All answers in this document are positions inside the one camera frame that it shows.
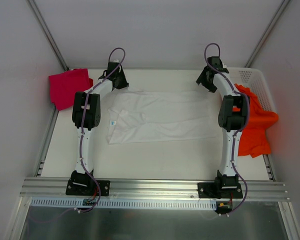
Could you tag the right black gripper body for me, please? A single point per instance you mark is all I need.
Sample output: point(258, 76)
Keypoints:
point(206, 81)

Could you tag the white t-shirt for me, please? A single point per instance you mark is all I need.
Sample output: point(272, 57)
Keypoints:
point(138, 116)

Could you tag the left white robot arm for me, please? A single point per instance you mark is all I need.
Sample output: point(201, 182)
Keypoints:
point(86, 116)

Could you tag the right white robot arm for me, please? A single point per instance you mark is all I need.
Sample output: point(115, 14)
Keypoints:
point(232, 118)

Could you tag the white plastic basket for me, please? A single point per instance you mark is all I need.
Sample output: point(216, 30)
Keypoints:
point(254, 79)

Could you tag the folded magenta t-shirt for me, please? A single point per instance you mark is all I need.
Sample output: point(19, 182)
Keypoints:
point(63, 87)

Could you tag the orange t-shirt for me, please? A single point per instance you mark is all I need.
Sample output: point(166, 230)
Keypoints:
point(253, 141)

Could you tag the left metal frame post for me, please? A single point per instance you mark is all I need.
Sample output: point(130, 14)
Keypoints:
point(47, 33)

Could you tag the metal frame post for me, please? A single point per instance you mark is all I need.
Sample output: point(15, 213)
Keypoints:
point(267, 32)
point(47, 33)

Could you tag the right metal frame post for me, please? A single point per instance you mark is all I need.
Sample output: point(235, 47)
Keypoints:
point(267, 32)

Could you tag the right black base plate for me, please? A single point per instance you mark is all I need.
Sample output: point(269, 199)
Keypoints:
point(210, 190)

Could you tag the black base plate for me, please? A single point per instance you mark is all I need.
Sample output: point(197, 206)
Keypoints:
point(87, 188)
point(210, 190)

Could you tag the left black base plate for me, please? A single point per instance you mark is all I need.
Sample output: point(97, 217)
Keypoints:
point(87, 188)

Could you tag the aluminium mounting rail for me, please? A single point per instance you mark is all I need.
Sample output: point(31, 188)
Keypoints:
point(150, 189)

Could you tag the white slotted cable duct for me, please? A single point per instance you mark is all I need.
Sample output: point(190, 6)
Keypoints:
point(107, 203)

